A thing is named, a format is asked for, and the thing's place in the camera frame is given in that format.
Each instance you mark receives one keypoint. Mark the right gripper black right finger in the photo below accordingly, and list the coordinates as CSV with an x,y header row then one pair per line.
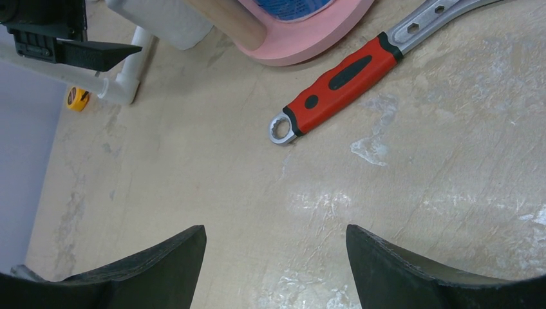
x,y
389,276

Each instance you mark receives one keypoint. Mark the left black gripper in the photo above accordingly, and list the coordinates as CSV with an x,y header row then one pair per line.
x,y
55,31

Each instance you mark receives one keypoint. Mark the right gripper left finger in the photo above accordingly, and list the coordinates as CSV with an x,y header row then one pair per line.
x,y
162,276

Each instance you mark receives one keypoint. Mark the white roll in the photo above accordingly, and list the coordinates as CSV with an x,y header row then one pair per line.
x,y
292,10
172,21

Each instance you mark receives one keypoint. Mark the pink three-tier shelf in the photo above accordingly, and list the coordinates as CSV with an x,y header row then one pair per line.
x,y
277,43

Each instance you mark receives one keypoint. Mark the yellow tape measure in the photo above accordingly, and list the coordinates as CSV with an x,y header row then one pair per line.
x,y
77,99

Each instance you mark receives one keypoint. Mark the white pvc pipe frame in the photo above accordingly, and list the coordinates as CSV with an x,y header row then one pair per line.
x,y
120,90

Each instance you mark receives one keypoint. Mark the red handled adjustable wrench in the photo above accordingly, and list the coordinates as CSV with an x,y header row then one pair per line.
x,y
357,73

